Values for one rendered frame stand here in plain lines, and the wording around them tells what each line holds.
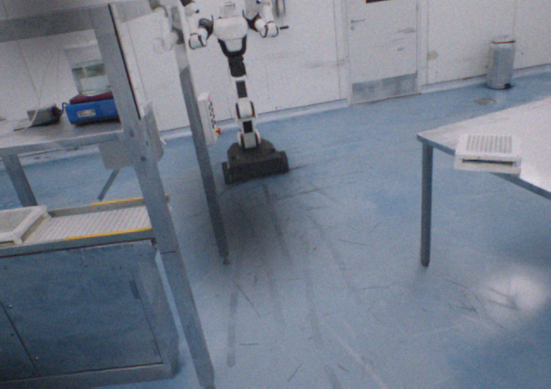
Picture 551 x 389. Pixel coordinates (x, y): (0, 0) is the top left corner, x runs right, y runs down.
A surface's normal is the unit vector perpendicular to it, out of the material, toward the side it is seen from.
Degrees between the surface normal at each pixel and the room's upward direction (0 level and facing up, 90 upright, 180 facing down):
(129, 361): 90
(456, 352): 0
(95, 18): 90
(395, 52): 90
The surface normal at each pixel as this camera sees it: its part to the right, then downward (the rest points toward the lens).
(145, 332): 0.03, 0.43
